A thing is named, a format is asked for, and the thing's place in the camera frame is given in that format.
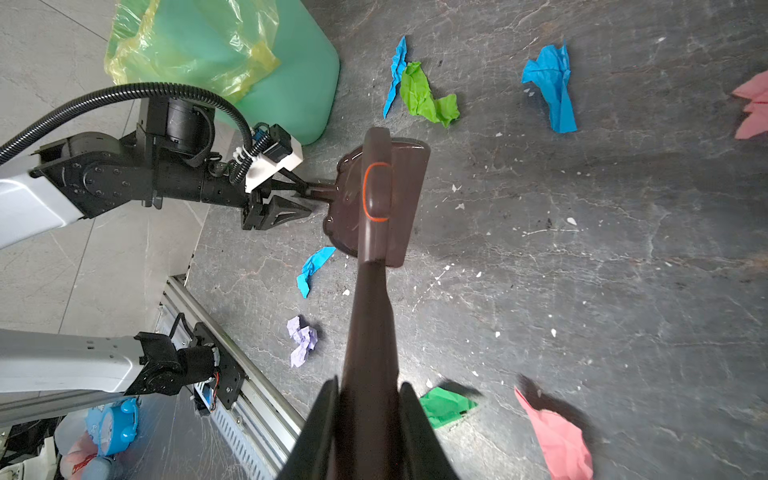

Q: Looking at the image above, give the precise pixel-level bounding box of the dark green paper scrap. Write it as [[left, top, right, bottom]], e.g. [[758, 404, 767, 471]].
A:
[[419, 387, 477, 429]]

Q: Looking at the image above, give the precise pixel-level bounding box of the pink paper scrap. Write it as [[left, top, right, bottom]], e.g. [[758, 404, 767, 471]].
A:
[[514, 388, 594, 480], [732, 71, 768, 140]]

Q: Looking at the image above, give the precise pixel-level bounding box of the blue paper scrap far middle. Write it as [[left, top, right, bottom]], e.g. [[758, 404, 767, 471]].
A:
[[521, 44, 578, 134]]

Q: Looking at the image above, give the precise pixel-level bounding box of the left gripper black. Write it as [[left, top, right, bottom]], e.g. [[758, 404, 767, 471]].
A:
[[241, 180, 312, 230]]

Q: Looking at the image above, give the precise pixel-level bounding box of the pink paper scrap middle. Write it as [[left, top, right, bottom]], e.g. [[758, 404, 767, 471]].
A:
[[514, 388, 594, 480]]

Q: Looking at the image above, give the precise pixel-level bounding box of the brown cartoon face brush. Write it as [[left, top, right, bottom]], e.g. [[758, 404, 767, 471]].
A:
[[332, 127, 401, 479]]

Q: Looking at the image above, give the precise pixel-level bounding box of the yellow-green bin liner bag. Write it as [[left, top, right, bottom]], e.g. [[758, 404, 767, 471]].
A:
[[104, 0, 280, 103]]

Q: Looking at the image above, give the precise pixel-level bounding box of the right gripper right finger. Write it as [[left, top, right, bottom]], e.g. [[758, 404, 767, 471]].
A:
[[399, 382, 459, 480]]

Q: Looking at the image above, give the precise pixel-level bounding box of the pink paper scrap far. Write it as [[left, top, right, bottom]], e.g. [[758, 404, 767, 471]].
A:
[[732, 71, 768, 140]]

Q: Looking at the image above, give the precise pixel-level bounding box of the blue paper scrap near dustpan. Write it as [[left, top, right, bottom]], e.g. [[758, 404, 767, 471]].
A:
[[296, 247, 336, 298]]

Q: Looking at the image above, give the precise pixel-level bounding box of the green plastic trash bin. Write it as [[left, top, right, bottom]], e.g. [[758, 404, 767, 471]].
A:
[[235, 0, 340, 145]]

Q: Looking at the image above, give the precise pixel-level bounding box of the blue paper scrap far left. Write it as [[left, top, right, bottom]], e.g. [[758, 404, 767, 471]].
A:
[[382, 36, 407, 119]]

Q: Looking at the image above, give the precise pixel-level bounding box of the aluminium rail front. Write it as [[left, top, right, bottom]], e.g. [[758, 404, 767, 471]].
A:
[[156, 275, 304, 479]]

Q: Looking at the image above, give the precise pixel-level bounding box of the lime green paper scrap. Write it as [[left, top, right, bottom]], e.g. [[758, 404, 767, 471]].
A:
[[400, 62, 460, 128]]

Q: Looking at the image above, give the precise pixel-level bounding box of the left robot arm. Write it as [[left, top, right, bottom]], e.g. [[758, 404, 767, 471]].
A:
[[1, 83, 309, 395]]

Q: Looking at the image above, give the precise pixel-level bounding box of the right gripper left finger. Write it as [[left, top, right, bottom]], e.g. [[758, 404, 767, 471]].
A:
[[276, 377, 339, 480]]

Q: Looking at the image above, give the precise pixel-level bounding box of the dark brown dustpan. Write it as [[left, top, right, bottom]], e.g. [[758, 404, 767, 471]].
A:
[[303, 138, 430, 268]]

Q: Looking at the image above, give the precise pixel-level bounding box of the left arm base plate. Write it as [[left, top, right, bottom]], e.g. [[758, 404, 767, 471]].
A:
[[169, 312, 248, 413]]

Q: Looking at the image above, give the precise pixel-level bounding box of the purple paper scrap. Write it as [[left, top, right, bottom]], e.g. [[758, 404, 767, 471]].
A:
[[287, 316, 318, 368]]

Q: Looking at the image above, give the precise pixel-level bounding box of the blue alarm clock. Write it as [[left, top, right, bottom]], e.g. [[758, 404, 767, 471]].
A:
[[86, 398, 139, 457]]

